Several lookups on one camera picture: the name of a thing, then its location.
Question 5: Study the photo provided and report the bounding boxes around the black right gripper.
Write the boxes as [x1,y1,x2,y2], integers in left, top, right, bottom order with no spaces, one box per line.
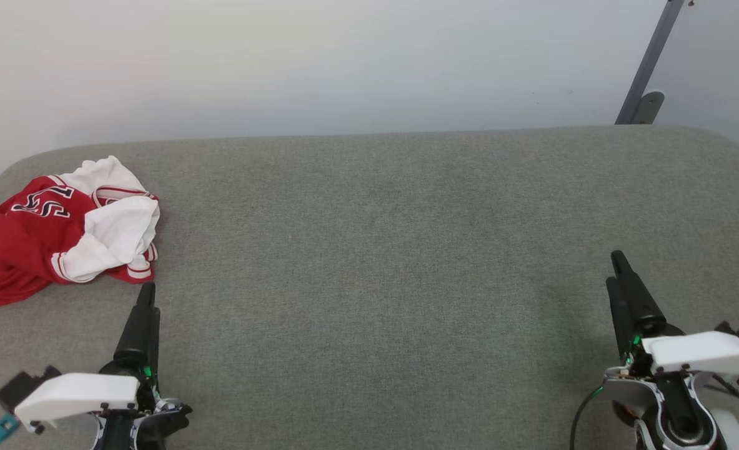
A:
[606,251,688,376]

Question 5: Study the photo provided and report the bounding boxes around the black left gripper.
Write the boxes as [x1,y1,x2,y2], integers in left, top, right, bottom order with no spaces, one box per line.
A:
[101,282,161,408]

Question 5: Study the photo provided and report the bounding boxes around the red and white jersey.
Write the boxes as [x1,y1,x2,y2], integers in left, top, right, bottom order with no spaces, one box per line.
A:
[0,155,161,308]

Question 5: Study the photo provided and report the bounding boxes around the grey metal pole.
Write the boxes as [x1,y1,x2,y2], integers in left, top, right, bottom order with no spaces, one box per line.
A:
[615,0,685,126]

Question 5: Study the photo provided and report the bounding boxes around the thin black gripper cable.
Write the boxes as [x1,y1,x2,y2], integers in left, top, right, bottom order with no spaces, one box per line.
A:
[569,384,605,450]

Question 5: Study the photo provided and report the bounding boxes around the thin black camera cable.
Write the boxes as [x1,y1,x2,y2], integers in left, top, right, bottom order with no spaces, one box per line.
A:
[707,374,739,414]

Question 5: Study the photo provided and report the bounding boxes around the grey rounded pole bracket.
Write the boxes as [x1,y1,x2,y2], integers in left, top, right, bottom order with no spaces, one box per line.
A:
[630,91,665,126]

